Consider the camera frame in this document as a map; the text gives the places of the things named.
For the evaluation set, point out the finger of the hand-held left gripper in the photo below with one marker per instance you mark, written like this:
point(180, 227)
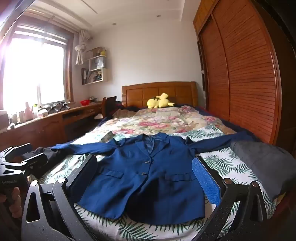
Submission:
point(34, 160)
point(17, 149)

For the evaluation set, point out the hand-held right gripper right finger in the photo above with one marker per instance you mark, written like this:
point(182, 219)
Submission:
point(205, 183)

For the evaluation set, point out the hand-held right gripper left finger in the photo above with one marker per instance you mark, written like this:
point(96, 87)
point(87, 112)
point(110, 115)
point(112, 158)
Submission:
point(86, 172)

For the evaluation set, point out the blue suit jacket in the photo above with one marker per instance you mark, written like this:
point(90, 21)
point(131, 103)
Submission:
point(143, 185)

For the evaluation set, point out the person's left hand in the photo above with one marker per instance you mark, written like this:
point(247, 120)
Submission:
point(18, 199)

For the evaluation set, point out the black garment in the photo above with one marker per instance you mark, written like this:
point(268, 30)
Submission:
point(54, 156)

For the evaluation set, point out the leaf print bed sheet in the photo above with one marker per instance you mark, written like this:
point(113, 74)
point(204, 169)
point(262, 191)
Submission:
point(231, 166)

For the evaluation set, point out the wooden desk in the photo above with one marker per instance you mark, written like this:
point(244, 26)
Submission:
point(46, 129)

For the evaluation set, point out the black metal device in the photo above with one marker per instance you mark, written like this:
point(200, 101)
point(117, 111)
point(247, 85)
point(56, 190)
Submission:
point(57, 107)

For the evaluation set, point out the grey cloth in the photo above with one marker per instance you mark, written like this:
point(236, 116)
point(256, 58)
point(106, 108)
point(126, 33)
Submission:
point(266, 162)

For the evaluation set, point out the red bowl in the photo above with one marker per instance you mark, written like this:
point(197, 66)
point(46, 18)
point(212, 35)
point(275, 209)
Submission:
point(85, 102)

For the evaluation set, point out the wooden chair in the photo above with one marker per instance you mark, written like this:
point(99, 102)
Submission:
point(111, 104)

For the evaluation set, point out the floral quilt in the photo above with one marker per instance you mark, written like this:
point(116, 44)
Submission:
point(150, 122)

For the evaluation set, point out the wooden framed window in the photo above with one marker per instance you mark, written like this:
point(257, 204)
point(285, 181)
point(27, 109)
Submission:
point(34, 69)

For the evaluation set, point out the yellow plush toy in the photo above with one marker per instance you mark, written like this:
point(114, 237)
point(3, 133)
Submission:
point(159, 102)

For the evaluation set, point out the wooden bed headboard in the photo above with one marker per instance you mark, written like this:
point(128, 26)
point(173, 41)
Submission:
point(136, 93)

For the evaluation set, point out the tied cream curtain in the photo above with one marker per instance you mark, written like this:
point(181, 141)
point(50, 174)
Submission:
point(79, 49)

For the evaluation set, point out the wooden slatted wardrobe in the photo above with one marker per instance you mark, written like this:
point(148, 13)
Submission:
point(245, 69)

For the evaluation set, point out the white wall shelf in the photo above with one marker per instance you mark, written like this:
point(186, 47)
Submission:
point(97, 67)

